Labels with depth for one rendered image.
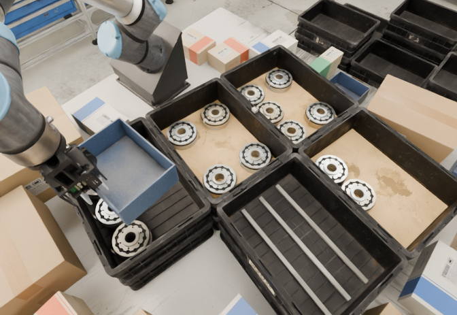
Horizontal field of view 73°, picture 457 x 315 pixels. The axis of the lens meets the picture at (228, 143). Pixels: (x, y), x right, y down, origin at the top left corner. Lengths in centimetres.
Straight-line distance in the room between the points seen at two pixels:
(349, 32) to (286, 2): 127
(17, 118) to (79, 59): 247
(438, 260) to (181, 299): 74
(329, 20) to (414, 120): 120
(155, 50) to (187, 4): 210
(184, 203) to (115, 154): 28
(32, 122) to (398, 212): 94
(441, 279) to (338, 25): 161
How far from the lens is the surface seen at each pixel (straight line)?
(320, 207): 99
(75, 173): 57
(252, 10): 320
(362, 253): 98
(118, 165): 79
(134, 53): 118
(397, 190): 110
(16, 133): 48
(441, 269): 111
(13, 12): 270
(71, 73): 282
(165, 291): 104
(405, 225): 106
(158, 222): 96
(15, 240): 107
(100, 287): 109
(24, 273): 102
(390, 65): 224
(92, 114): 131
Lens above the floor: 171
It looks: 55 degrees down
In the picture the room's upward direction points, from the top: 1 degrees counter-clockwise
